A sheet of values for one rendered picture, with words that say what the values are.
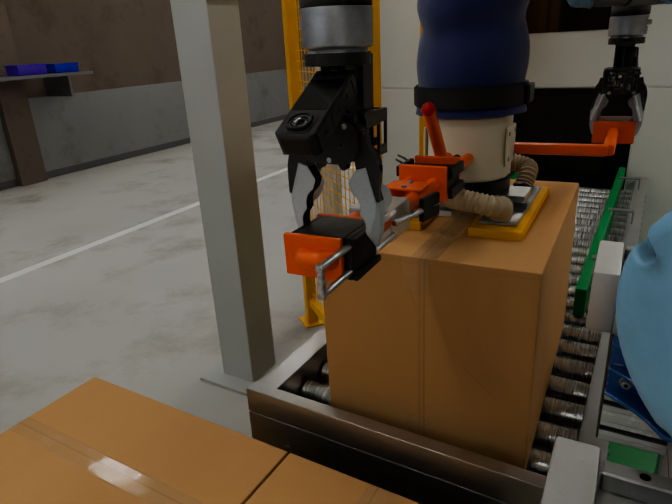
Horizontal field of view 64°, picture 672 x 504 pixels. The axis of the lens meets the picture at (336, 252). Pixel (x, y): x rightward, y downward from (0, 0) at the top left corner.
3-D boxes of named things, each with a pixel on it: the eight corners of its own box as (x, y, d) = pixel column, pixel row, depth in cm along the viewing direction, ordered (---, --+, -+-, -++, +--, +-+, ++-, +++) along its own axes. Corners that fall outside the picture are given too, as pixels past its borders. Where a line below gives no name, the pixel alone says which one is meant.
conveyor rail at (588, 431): (631, 212, 280) (636, 176, 273) (642, 213, 278) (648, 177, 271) (555, 571, 95) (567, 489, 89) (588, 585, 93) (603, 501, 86)
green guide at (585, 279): (616, 183, 279) (619, 165, 276) (639, 184, 274) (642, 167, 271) (571, 315, 151) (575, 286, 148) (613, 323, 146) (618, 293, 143)
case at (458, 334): (423, 301, 165) (424, 173, 150) (563, 325, 146) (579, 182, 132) (331, 418, 116) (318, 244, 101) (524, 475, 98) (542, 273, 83)
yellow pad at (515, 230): (504, 191, 129) (505, 171, 127) (549, 194, 124) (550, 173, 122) (466, 237, 101) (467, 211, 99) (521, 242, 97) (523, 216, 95)
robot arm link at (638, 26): (610, 17, 119) (653, 14, 115) (608, 39, 121) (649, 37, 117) (609, 16, 113) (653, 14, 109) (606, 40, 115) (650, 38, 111)
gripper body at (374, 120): (389, 158, 64) (389, 49, 59) (358, 174, 57) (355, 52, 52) (333, 154, 67) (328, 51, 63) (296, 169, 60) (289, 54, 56)
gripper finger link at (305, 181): (323, 224, 69) (345, 161, 65) (300, 239, 65) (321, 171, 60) (304, 213, 70) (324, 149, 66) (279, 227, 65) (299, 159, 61)
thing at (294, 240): (321, 249, 70) (318, 212, 68) (373, 256, 66) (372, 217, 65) (286, 273, 63) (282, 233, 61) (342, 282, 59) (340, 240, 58)
